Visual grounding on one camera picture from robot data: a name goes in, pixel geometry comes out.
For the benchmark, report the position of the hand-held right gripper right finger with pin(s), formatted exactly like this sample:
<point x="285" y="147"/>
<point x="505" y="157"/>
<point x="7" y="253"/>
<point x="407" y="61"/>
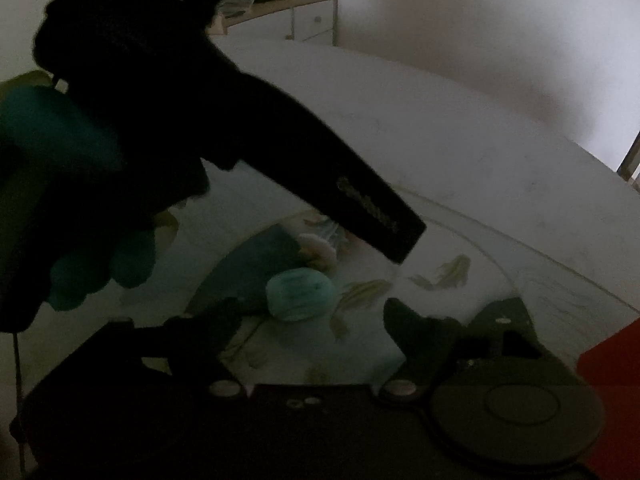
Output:
<point x="406" y="321"/>

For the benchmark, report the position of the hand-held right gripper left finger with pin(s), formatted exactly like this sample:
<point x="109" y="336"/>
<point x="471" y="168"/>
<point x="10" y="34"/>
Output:
<point x="215" y="317"/>

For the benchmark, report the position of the teal round case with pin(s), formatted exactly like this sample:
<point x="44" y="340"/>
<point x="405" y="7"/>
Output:
<point x="300" y="294"/>

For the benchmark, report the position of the red cardboard box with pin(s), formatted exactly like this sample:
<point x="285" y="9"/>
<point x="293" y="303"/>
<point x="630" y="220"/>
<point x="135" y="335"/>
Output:
<point x="615" y="355"/>

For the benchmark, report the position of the person's left hand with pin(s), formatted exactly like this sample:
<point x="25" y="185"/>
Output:
<point x="55" y="125"/>

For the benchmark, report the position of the white bedside cabinet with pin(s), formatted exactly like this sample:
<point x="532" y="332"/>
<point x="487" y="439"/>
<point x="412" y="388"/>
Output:
<point x="300" y="20"/>

